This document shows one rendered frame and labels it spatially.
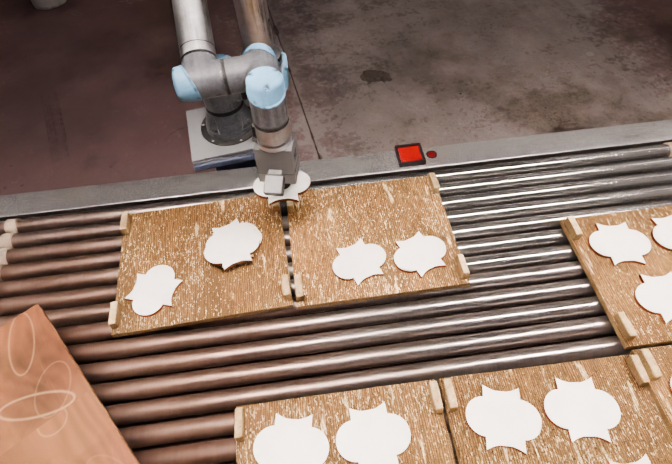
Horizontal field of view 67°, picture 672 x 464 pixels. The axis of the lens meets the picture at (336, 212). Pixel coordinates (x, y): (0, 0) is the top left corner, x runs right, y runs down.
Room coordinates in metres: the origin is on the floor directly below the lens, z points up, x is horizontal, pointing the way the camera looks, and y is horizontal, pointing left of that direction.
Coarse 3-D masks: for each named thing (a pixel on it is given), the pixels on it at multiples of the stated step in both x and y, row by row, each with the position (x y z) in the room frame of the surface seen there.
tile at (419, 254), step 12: (408, 240) 0.73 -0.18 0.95; (420, 240) 0.73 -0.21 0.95; (432, 240) 0.73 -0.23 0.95; (396, 252) 0.70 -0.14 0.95; (408, 252) 0.69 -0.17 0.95; (420, 252) 0.69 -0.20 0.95; (432, 252) 0.69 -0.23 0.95; (444, 252) 0.69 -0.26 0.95; (396, 264) 0.66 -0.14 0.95; (408, 264) 0.66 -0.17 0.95; (420, 264) 0.66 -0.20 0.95; (432, 264) 0.66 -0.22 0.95; (444, 264) 0.65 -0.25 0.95; (420, 276) 0.63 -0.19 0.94
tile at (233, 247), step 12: (240, 228) 0.78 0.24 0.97; (216, 240) 0.74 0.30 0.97; (228, 240) 0.74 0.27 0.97; (240, 240) 0.74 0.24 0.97; (252, 240) 0.74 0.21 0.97; (204, 252) 0.71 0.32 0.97; (216, 252) 0.71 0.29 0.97; (228, 252) 0.71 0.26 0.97; (240, 252) 0.70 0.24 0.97; (252, 252) 0.71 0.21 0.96; (216, 264) 0.68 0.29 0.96; (228, 264) 0.67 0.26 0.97
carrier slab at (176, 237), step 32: (160, 224) 0.83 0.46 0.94; (192, 224) 0.82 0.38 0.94; (224, 224) 0.82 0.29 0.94; (256, 224) 0.81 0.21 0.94; (128, 256) 0.73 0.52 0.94; (160, 256) 0.73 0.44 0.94; (192, 256) 0.72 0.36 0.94; (256, 256) 0.71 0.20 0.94; (128, 288) 0.64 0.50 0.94; (192, 288) 0.63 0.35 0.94; (224, 288) 0.62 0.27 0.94; (256, 288) 0.62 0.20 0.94; (128, 320) 0.55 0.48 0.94; (160, 320) 0.55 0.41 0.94; (192, 320) 0.55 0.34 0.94
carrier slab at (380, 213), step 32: (320, 192) 0.91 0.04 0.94; (352, 192) 0.90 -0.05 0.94; (384, 192) 0.90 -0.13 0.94; (416, 192) 0.89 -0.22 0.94; (320, 224) 0.80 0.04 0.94; (352, 224) 0.80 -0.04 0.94; (384, 224) 0.79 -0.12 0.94; (416, 224) 0.79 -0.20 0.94; (448, 224) 0.78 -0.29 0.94; (320, 256) 0.70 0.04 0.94; (448, 256) 0.68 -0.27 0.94; (320, 288) 0.61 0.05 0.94; (352, 288) 0.61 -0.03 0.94; (384, 288) 0.60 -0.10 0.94; (416, 288) 0.60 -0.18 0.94; (448, 288) 0.60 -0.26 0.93
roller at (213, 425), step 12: (180, 420) 0.33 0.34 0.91; (192, 420) 0.33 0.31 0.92; (204, 420) 0.33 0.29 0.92; (216, 420) 0.33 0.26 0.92; (228, 420) 0.33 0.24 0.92; (120, 432) 0.31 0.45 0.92; (132, 432) 0.31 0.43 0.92; (144, 432) 0.31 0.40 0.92; (156, 432) 0.31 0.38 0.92; (168, 432) 0.31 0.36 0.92; (180, 432) 0.31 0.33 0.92; (192, 432) 0.31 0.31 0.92; (204, 432) 0.31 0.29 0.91; (216, 432) 0.31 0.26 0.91; (228, 432) 0.31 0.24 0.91; (132, 444) 0.29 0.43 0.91; (144, 444) 0.29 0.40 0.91; (156, 444) 0.29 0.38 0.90
